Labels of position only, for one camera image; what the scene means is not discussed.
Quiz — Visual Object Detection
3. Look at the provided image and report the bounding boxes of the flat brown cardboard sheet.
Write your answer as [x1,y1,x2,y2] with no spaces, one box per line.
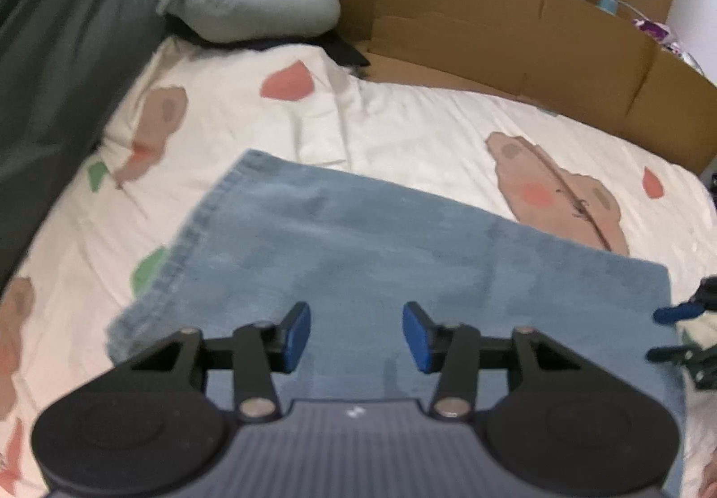
[241,0,717,177]

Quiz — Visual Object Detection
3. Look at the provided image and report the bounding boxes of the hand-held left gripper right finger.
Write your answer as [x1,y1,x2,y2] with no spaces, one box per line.
[402,301,586,420]

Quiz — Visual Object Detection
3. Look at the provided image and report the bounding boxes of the blue denim pants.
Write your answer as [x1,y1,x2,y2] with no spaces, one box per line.
[105,149,687,498]

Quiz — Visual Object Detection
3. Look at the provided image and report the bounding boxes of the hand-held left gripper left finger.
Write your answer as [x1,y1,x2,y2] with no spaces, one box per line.
[129,301,312,423]

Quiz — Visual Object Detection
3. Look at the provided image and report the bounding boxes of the cream printed bed sheet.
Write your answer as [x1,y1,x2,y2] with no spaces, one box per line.
[0,35,717,498]

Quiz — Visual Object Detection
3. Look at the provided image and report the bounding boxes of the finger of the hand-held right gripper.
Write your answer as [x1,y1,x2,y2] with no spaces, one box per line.
[652,275,717,325]
[647,342,717,394]

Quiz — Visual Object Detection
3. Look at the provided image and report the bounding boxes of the dark green blanket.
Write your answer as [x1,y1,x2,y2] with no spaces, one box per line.
[0,0,169,297]

